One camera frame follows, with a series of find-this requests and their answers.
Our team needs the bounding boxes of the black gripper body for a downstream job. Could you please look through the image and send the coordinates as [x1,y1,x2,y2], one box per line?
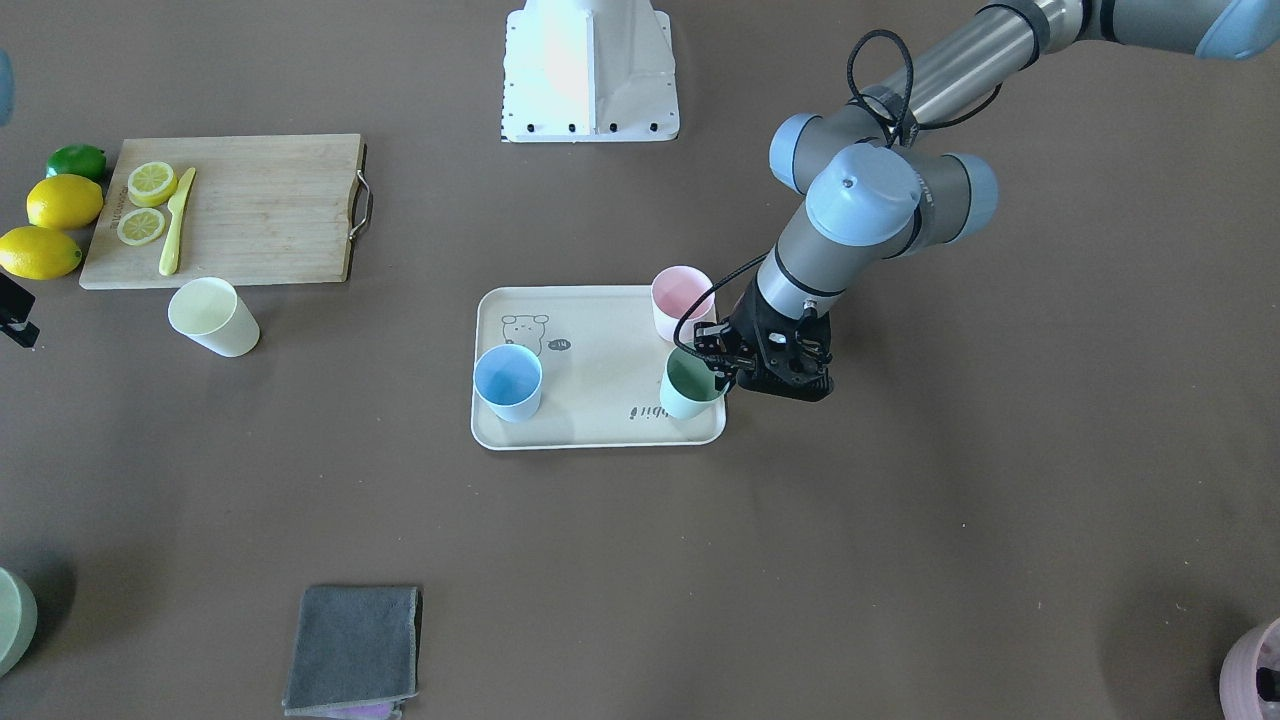
[692,281,835,402]

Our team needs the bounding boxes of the green plastic cup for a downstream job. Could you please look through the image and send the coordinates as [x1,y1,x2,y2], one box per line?
[659,348,724,420]

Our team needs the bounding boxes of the pink plastic cup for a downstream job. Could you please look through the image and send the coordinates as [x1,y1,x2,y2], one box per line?
[650,265,716,345]

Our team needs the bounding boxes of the blue plastic cup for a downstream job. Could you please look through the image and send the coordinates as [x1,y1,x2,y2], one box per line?
[472,345,544,423]

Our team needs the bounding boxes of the pale yellow plastic cup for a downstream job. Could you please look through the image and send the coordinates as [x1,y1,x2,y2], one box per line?
[166,277,261,357]

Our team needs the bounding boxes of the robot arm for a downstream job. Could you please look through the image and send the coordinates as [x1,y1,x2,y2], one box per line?
[677,1,1279,402]

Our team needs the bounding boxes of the cream rabbit serving tray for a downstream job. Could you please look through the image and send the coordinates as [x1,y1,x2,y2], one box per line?
[470,284,726,451]

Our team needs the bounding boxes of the grey folded cloth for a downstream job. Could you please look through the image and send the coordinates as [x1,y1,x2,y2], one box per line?
[282,585,420,719]

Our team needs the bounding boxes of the bamboo cutting board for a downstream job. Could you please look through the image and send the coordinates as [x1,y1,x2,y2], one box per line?
[79,133,371,290]

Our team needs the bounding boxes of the pink ice bowl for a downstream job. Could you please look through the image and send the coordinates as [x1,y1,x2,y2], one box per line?
[1219,619,1279,719]

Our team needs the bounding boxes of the yellow plastic knife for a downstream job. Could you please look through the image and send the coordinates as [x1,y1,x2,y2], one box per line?
[157,167,197,277]

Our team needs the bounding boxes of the lower lemon slice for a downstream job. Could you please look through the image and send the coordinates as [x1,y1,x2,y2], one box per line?
[115,208,168,247]

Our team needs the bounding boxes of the lemon slice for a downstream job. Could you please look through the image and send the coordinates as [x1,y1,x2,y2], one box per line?
[115,208,168,247]
[125,161,179,208]

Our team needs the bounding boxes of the upper lemon slice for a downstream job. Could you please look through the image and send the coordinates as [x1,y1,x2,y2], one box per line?
[125,161,179,208]

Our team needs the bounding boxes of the green lime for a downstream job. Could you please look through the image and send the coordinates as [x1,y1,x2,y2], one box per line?
[45,143,108,182]

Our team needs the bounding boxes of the whole lemon near board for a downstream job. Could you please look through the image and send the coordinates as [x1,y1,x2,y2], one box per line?
[26,174,104,231]

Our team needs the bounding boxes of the green plastic bowl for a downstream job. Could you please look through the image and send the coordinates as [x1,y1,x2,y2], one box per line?
[0,568,38,676]

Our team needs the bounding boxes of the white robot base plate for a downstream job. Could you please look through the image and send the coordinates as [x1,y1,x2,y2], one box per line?
[500,1,681,143]

